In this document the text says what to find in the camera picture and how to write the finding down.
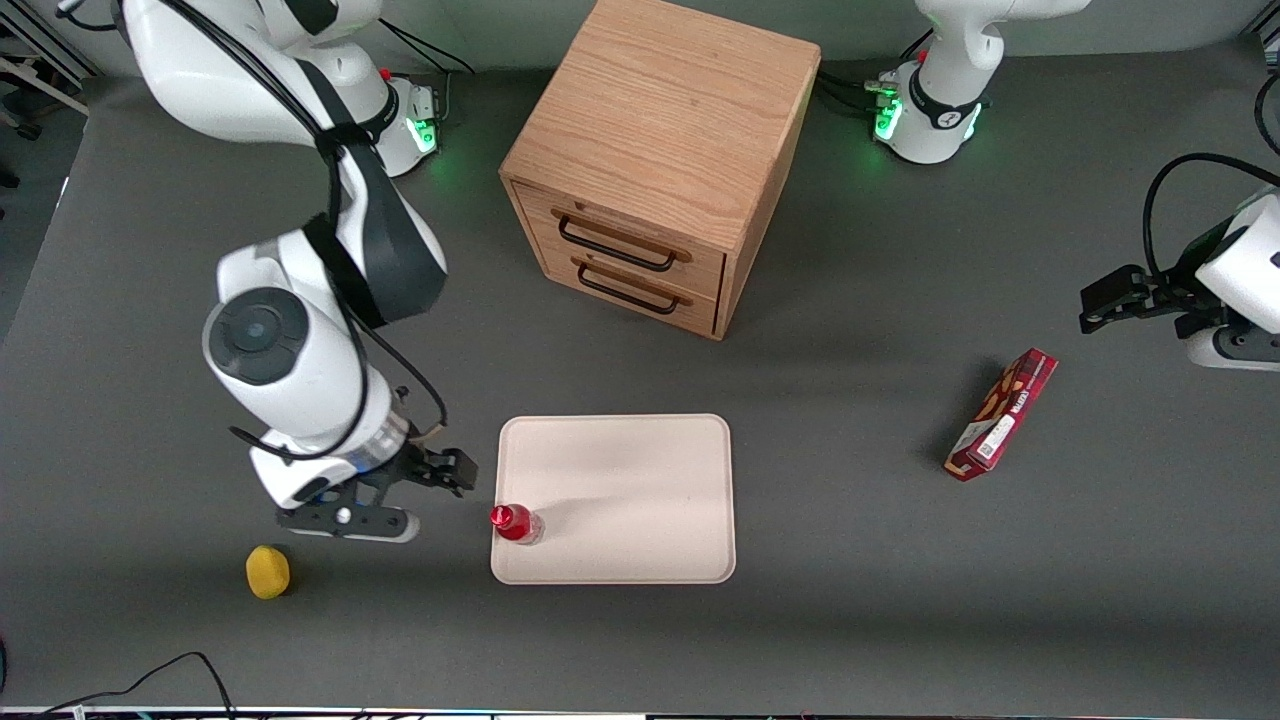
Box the wide wooden drawer front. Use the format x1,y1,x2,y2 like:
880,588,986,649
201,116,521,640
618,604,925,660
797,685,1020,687
512,182,728,301

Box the black right arm base cables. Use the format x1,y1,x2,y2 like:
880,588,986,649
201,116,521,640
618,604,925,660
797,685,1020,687
380,15,479,131

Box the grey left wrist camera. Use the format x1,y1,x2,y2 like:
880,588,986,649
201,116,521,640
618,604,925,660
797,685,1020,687
1187,325,1280,373

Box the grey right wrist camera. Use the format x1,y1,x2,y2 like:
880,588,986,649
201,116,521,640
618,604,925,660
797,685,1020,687
277,504,420,544

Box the black cable on table edge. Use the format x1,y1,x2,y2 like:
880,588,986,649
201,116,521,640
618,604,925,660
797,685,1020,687
0,651,237,720

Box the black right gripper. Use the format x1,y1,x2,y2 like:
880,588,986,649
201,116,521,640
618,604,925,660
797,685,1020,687
328,443,480,508

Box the narrow wooden drawer front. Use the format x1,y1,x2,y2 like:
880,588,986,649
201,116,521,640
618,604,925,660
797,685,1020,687
535,240,722,338

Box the beige rectangular tray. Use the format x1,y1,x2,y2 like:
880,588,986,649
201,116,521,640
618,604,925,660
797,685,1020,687
490,414,737,586

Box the red snack box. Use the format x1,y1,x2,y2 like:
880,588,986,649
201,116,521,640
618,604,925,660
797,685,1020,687
944,348,1059,483

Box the long black wire drawer handle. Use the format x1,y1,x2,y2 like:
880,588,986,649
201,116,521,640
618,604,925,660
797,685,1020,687
557,214,678,273

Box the black cable along right arm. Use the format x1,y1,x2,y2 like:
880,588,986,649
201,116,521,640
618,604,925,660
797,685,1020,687
58,0,449,463

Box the yellow lemon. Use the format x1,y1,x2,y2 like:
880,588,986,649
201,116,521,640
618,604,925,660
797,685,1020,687
246,545,292,601

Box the black left arm base cables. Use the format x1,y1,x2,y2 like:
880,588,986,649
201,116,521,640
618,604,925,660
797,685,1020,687
815,30,903,117

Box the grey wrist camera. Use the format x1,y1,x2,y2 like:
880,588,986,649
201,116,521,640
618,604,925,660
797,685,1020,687
277,504,420,544
1187,325,1280,373

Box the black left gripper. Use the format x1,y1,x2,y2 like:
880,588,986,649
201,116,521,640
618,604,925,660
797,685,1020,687
1079,220,1243,341

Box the black looped cable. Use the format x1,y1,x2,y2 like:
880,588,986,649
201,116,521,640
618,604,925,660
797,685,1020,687
1143,153,1280,281

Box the red coke bottle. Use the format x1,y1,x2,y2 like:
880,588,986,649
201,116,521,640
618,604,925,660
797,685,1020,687
489,504,546,547

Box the black cable at picture edge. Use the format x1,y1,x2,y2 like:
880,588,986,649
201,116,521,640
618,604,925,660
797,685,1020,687
1254,70,1280,157

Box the short black wire drawer handle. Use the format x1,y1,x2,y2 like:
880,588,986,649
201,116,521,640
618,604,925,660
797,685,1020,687
576,261,682,317

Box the black arm base cables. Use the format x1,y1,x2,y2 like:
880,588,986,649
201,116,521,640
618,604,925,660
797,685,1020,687
380,15,479,131
815,30,903,117

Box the wooden drawer cabinet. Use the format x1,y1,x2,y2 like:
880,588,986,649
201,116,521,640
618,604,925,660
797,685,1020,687
499,0,823,342

